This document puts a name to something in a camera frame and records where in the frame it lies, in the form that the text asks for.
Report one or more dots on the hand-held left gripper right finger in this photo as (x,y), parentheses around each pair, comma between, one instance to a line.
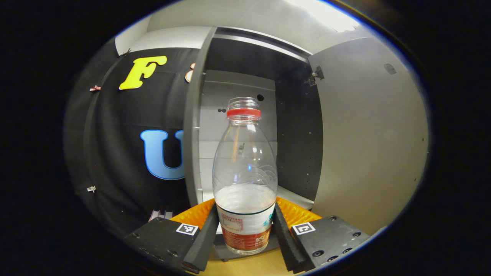
(285,241)

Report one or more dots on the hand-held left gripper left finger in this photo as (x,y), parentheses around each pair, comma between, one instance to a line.
(205,241)

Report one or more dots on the clear plastic bottle red label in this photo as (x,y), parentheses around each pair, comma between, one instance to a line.
(245,214)

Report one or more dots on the dark grey cabinet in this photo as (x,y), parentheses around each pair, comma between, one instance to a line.
(299,134)

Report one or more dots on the metal door hinge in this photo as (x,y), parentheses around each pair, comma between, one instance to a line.
(314,76)

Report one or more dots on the black backdrop cloth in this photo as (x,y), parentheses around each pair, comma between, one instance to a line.
(115,153)

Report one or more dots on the copper clip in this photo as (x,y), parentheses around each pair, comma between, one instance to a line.
(95,88)

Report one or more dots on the black clip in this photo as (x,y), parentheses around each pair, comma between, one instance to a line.
(125,52)

